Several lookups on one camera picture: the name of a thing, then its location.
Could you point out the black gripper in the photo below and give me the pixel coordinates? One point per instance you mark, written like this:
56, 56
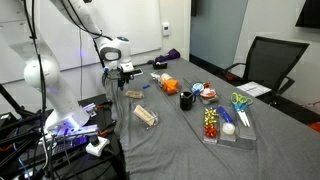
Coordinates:
125, 76

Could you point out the brown printed wooden block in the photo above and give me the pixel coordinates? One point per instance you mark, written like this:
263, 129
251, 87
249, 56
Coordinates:
134, 94

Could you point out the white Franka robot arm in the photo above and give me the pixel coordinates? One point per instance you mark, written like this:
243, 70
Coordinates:
63, 96

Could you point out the clear square acrylic box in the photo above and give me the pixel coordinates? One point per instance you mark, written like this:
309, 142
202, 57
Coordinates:
137, 103

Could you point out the small blue object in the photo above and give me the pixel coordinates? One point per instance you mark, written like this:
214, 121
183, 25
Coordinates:
146, 86

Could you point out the clear rectangular acrylic box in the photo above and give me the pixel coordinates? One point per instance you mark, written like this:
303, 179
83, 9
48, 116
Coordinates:
148, 123

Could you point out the orange plastic object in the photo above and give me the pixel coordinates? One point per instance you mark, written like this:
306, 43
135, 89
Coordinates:
170, 86

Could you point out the white box with black button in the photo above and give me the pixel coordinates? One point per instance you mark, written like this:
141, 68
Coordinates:
97, 146

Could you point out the light plain wooden block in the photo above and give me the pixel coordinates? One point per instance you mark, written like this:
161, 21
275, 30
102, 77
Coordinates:
144, 115

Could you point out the black tape dispenser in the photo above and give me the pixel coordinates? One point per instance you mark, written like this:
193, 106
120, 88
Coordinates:
160, 65

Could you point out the white tape rolls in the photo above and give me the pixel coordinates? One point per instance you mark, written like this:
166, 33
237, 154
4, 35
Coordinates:
165, 77

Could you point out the purple cloth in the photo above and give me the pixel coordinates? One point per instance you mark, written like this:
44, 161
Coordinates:
168, 56

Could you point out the black mug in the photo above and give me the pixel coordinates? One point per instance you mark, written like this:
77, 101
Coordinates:
186, 101

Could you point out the blue striped ribbon bow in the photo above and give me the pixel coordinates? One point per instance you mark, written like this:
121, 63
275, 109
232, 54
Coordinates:
197, 88

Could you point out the grey table cloth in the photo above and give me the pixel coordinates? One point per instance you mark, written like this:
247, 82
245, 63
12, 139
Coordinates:
186, 153

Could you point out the gold ribbon bow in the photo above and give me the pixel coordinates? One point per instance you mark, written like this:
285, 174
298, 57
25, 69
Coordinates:
211, 116

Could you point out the blue marker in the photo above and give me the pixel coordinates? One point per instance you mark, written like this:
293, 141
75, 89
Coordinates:
225, 114

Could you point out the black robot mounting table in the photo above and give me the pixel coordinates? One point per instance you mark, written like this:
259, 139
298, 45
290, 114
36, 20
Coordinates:
20, 156

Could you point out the white printed papers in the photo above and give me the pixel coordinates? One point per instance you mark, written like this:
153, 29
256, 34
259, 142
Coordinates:
254, 89

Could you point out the clear compartment organizer tray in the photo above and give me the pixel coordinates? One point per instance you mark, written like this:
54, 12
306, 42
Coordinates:
248, 133

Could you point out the black mesh office chair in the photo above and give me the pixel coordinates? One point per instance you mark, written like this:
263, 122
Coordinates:
273, 63

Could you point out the orange bag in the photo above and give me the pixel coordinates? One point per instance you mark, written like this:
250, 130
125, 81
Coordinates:
315, 127

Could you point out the white wall whiteboard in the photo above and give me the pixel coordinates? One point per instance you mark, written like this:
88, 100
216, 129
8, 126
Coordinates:
140, 26

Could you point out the white wall thermostat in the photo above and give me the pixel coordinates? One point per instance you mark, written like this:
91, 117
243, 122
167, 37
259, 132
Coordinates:
166, 29

